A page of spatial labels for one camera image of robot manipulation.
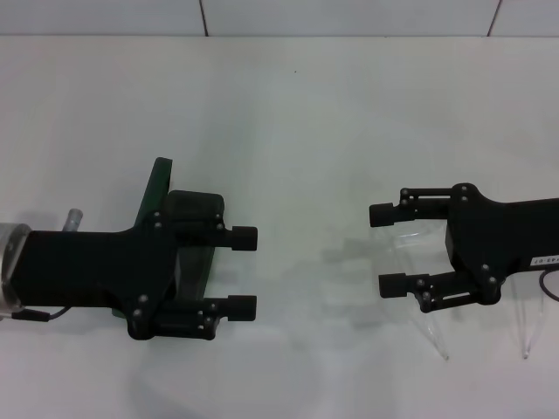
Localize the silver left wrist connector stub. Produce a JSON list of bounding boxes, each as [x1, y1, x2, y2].
[[63, 208, 85, 232]]

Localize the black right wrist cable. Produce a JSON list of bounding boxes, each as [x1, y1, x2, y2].
[[539, 270, 559, 302]]

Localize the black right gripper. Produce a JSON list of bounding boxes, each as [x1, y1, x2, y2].
[[369, 182, 559, 313]]

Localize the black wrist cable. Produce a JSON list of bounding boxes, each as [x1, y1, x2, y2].
[[539, 270, 559, 302], [11, 304, 73, 324]]

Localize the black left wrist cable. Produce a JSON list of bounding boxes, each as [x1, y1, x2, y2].
[[11, 304, 73, 324]]

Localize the green glasses case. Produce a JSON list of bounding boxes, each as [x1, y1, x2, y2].
[[111, 156, 227, 322]]

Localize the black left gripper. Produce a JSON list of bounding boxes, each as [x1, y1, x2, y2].
[[6, 212, 181, 342]]

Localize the clear plastic glasses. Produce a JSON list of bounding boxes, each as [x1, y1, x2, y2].
[[370, 217, 547, 361]]

